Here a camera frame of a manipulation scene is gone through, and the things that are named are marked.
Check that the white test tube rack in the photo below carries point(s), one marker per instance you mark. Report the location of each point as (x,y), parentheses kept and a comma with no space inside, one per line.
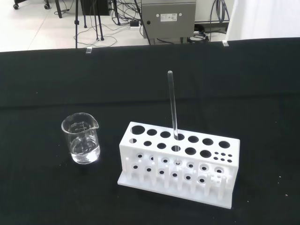
(236,159)

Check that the clear glass beaker with water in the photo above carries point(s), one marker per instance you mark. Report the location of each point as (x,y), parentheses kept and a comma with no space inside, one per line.
(80,150)

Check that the white power strip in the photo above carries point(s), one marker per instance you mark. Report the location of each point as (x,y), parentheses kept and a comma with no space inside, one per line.
(134,28)

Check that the grey metal cabinet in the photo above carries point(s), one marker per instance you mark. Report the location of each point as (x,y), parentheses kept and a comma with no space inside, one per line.
(168,28)

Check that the clear cloth clip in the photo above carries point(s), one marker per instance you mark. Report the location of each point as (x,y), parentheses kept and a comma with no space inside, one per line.
(88,50)
(225,43)

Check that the black plug adapter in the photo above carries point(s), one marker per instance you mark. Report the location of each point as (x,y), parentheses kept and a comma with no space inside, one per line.
(134,23)

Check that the black tripod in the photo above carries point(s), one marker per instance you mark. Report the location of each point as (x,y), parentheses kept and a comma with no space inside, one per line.
(76,35)

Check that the black table cloth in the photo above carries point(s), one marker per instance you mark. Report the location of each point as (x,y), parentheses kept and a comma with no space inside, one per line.
(47,82)

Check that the black computer tower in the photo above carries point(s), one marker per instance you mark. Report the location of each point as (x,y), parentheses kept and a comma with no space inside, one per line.
(90,5)

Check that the black desk leg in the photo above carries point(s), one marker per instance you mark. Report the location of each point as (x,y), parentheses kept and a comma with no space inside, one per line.
(59,9)

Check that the white backdrop sheet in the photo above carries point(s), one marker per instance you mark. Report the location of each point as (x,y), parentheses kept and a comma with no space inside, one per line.
(262,18)

